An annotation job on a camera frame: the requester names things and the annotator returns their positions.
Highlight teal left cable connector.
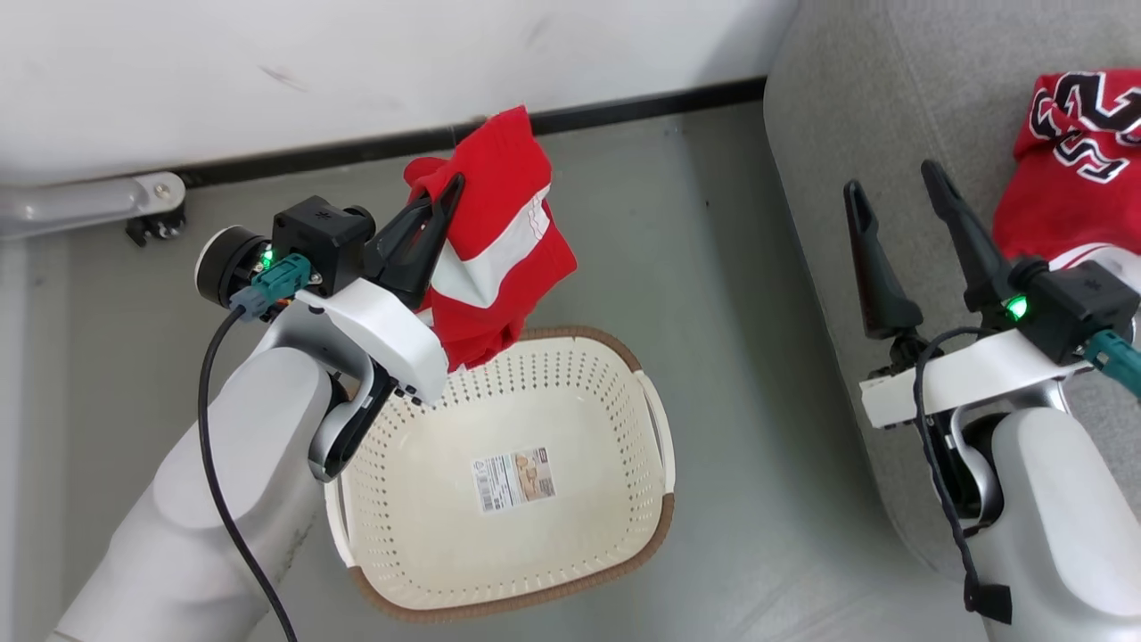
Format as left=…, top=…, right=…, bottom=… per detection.
left=229, top=253, right=313, bottom=320

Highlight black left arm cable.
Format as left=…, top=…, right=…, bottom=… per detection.
left=198, top=303, right=300, bottom=642

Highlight grey fabric sofa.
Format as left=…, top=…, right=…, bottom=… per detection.
left=764, top=0, right=1141, bottom=585

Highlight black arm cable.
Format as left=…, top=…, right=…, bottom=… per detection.
left=198, top=303, right=300, bottom=642
left=911, top=325, right=1014, bottom=627

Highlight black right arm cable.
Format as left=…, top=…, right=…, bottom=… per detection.
left=911, top=325, right=1014, bottom=627

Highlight paper label sticker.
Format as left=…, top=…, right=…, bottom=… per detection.
left=471, top=447, right=557, bottom=514

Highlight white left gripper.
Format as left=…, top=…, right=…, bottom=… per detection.
left=294, top=172, right=467, bottom=407

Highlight grey metal furniture leg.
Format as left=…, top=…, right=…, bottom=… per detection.
left=0, top=171, right=188, bottom=242

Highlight black caster wheel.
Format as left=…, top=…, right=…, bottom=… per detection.
left=125, top=207, right=188, bottom=249

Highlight black cylinder with white ring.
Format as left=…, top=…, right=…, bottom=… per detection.
left=194, top=225, right=275, bottom=309

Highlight teal right cable connector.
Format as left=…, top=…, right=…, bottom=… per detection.
left=1083, top=328, right=1141, bottom=399

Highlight teal cable connector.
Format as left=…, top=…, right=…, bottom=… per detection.
left=1083, top=328, right=1141, bottom=399
left=229, top=253, right=313, bottom=320

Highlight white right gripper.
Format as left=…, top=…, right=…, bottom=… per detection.
left=842, top=159, right=1137, bottom=431

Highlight red shorts with white stripe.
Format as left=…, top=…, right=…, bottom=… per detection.
left=403, top=105, right=579, bottom=373

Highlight cream perforated laundry basket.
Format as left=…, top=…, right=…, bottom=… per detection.
left=323, top=325, right=677, bottom=623

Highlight red jersey with black numbers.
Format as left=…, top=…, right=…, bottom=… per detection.
left=992, top=70, right=1141, bottom=291

